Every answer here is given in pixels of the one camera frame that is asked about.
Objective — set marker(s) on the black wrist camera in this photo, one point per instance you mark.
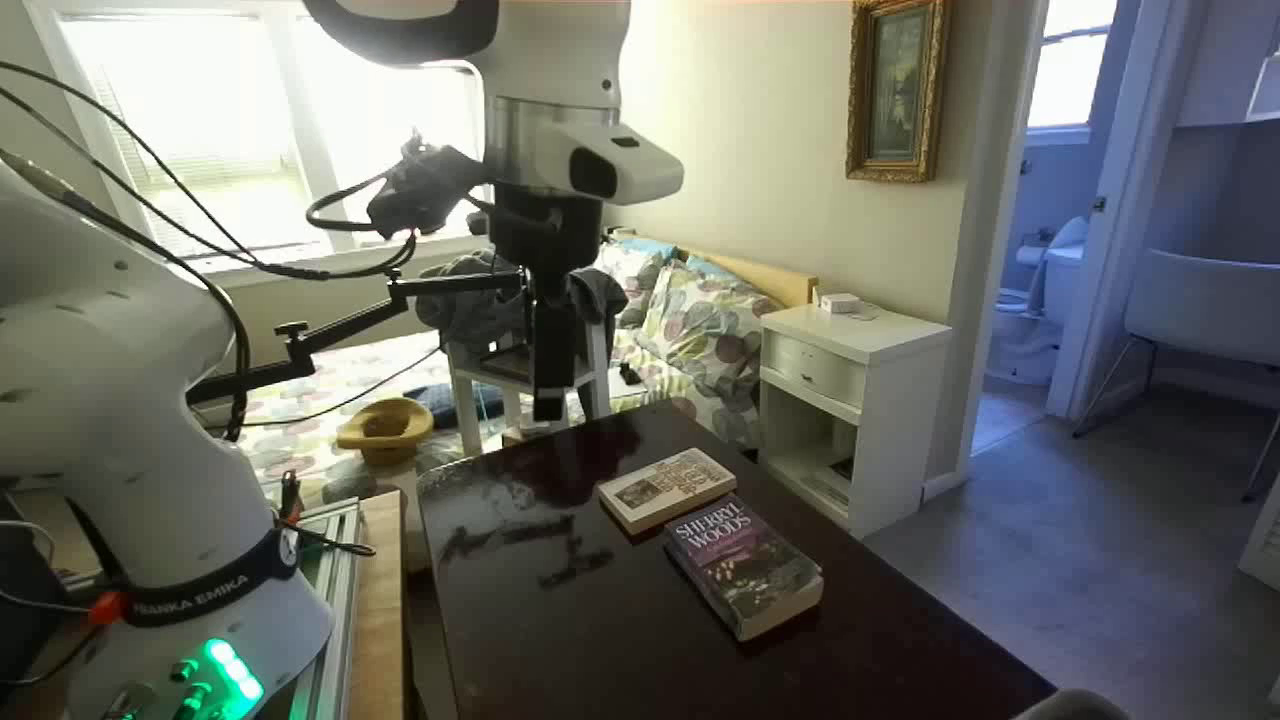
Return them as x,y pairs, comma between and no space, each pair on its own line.
424,190

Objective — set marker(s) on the cream paperback book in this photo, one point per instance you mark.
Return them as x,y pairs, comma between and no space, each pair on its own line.
666,489

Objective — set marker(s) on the white toilet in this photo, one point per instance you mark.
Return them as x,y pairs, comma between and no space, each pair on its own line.
1063,272

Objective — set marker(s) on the white open door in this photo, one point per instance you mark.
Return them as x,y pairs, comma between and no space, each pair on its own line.
1121,202

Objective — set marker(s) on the yellow bowl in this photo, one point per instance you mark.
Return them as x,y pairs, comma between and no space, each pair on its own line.
385,431

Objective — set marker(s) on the small white box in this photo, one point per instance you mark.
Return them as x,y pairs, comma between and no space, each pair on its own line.
839,306

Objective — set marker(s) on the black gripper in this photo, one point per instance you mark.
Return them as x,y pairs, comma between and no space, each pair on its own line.
541,242

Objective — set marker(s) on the white camera stand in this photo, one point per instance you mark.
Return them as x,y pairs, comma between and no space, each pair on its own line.
466,400

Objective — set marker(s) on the grey camera on stand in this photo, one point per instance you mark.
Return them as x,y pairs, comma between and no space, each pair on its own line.
466,308

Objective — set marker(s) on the dark purple paperback book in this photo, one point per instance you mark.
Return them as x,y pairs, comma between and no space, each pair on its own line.
741,565

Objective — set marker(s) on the white nightstand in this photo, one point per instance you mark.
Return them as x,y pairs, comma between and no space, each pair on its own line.
882,400

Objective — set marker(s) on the aluminium rail frame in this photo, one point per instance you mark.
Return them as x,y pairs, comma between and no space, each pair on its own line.
328,601

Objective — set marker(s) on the wooden base board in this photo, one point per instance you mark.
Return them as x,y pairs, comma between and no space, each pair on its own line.
382,613

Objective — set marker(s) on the bright window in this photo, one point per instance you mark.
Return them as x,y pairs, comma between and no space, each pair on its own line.
200,120

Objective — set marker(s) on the floral bed blanket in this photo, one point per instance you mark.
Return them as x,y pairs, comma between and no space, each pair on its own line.
693,335

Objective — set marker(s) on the wooden headboard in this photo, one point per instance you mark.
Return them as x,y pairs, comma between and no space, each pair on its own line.
787,280

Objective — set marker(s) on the gold framed painting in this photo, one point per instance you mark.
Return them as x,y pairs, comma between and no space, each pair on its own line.
898,84

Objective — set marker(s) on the white tub-shaped seat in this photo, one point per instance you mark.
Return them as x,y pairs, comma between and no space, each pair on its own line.
1203,306

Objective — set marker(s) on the black camera boom bar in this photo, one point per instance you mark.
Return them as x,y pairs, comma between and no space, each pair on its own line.
333,335

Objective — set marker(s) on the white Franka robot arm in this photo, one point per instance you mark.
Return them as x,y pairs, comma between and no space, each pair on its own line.
107,373

